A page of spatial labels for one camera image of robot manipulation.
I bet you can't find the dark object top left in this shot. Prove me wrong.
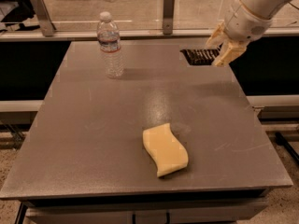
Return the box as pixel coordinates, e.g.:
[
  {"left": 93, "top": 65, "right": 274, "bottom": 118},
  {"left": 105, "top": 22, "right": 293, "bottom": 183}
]
[{"left": 0, "top": 0, "right": 35, "bottom": 32}]

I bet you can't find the grey table cabinet base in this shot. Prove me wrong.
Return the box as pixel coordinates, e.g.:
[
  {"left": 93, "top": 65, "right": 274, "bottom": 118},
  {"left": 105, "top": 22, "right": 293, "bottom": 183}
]
[{"left": 14, "top": 189, "right": 267, "bottom": 224}]

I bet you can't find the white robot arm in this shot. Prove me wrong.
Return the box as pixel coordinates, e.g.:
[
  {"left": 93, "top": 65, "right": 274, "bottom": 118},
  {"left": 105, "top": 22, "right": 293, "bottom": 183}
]
[{"left": 206, "top": 0, "right": 291, "bottom": 66}]

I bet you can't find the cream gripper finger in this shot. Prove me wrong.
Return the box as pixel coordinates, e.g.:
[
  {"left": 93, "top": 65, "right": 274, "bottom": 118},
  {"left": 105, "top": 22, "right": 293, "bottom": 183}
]
[
  {"left": 206, "top": 22, "right": 229, "bottom": 49},
  {"left": 212, "top": 40, "right": 248, "bottom": 67}
]

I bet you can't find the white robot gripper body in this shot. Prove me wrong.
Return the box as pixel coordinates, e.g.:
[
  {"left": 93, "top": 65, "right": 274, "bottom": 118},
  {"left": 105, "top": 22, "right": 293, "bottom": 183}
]
[{"left": 224, "top": 0, "right": 272, "bottom": 42}]

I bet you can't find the yellow wavy sponge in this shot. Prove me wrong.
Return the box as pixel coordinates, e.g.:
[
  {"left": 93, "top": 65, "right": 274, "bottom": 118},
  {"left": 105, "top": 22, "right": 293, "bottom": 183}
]
[{"left": 143, "top": 123, "right": 189, "bottom": 177}]

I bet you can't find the left metal bracket post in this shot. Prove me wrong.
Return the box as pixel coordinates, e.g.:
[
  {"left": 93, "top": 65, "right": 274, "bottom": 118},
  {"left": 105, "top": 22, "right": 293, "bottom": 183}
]
[{"left": 30, "top": 0, "right": 55, "bottom": 36}]

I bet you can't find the clear plastic water bottle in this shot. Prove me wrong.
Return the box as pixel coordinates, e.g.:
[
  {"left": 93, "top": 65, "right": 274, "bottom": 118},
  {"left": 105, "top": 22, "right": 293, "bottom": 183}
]
[{"left": 97, "top": 11, "right": 124, "bottom": 78}]

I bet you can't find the middle metal bracket post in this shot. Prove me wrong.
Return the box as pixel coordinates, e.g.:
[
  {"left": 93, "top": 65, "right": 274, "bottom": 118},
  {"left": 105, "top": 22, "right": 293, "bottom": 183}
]
[{"left": 163, "top": 0, "right": 175, "bottom": 35}]

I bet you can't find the metal bracket post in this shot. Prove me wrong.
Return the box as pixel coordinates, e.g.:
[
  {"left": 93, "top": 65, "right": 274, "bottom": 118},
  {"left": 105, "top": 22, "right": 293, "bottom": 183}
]
[
  {"left": 163, "top": 0, "right": 175, "bottom": 35},
  {"left": 30, "top": 0, "right": 55, "bottom": 36}
]

